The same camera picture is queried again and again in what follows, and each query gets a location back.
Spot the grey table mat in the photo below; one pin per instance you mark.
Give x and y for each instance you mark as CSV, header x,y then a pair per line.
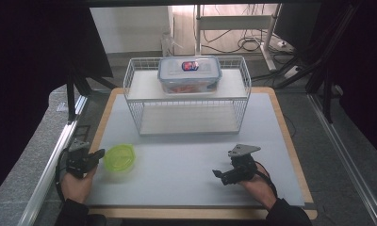
x,y
183,169

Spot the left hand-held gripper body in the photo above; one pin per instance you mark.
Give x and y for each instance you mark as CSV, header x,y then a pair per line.
x,y
78,161

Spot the clear plastic bottle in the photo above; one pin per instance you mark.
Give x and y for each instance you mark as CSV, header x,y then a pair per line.
x,y
167,45

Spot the black metal stand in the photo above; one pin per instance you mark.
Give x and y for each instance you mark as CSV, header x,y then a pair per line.
x,y
326,94
72,94

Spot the green round plastic container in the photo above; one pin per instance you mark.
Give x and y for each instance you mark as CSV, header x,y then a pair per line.
x,y
120,158

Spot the black curtain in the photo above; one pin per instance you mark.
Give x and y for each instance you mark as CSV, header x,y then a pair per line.
x,y
365,69
29,78

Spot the white desk frame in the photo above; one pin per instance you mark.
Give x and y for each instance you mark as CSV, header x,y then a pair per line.
x,y
233,22

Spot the white power strip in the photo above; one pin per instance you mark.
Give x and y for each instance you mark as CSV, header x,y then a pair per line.
x,y
291,72

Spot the person's left hand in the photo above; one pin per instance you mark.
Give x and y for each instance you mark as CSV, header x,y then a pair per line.
x,y
76,188

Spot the clear rectangular lidded container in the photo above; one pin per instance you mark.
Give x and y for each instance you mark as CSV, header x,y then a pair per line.
x,y
189,73

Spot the aluminium rail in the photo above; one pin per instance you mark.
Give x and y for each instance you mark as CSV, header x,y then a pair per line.
x,y
51,163
347,157

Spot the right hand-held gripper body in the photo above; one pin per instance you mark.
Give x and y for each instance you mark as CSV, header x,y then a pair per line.
x,y
244,168

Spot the person's right hand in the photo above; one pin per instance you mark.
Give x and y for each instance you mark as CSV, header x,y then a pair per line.
x,y
260,191

